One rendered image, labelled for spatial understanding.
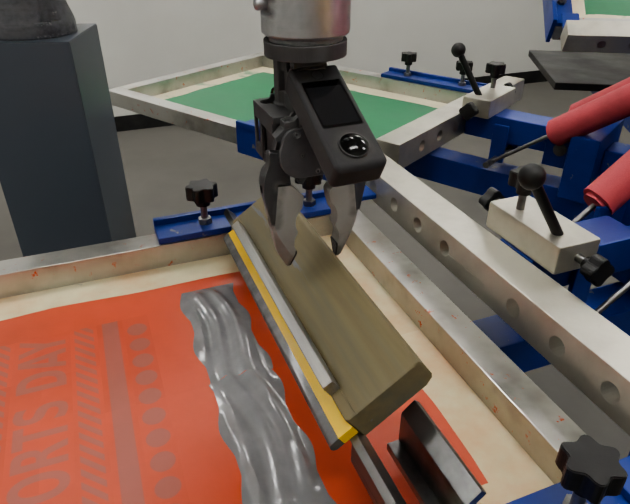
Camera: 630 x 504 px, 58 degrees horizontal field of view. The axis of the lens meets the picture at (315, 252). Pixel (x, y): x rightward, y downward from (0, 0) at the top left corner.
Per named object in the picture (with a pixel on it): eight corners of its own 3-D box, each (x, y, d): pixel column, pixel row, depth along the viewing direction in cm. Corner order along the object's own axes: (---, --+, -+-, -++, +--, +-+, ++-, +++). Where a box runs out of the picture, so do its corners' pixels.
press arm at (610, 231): (523, 297, 68) (531, 262, 65) (492, 272, 73) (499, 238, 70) (633, 269, 73) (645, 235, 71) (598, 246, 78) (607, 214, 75)
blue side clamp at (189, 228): (164, 276, 81) (157, 233, 77) (159, 259, 85) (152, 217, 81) (356, 238, 90) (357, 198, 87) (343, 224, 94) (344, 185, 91)
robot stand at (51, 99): (114, 451, 170) (0, 24, 108) (175, 447, 171) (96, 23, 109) (99, 504, 155) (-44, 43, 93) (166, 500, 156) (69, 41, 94)
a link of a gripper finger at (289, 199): (275, 242, 61) (289, 161, 57) (294, 270, 56) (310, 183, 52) (247, 242, 60) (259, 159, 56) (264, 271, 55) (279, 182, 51)
